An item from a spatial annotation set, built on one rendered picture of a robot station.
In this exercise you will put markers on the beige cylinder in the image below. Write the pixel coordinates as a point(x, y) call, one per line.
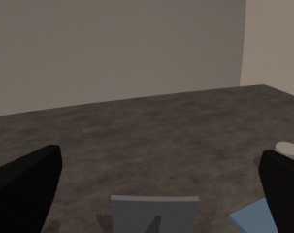
point(286, 149)

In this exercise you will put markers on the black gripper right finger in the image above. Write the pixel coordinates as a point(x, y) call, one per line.
point(276, 173)

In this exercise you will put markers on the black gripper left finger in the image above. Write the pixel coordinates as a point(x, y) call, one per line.
point(27, 187)

